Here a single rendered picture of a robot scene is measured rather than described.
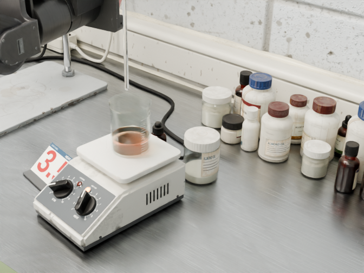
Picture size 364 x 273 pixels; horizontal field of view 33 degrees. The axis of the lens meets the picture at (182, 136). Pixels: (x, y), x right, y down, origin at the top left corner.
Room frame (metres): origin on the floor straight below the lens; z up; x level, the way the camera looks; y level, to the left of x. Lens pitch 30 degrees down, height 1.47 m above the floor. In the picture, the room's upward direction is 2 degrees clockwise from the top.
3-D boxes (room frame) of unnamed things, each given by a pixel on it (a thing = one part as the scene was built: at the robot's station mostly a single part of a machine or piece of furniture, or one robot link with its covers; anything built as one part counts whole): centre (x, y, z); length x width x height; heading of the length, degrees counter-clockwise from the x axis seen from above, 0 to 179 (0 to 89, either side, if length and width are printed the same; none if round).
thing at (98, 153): (0.80, 0.08, 0.98); 0.12 x 0.12 x 0.01; 45
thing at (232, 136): (1.00, -0.09, 0.92); 0.04 x 0.04 x 0.04
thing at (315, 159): (0.89, -0.23, 0.93); 0.05 x 0.05 x 0.05
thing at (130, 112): (0.81, 0.08, 1.03); 0.07 x 0.06 x 0.08; 149
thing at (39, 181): (0.85, 0.21, 0.92); 0.09 x 0.06 x 0.04; 40
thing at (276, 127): (0.95, -0.17, 0.95); 0.06 x 0.06 x 0.10
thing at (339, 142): (0.96, -0.29, 0.94); 0.03 x 0.03 x 0.08
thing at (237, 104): (1.09, -0.12, 0.95); 0.04 x 0.04 x 0.10
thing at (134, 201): (0.79, 0.10, 0.94); 0.22 x 0.13 x 0.08; 135
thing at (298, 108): (1.01, -0.21, 0.94); 0.05 x 0.05 x 0.09
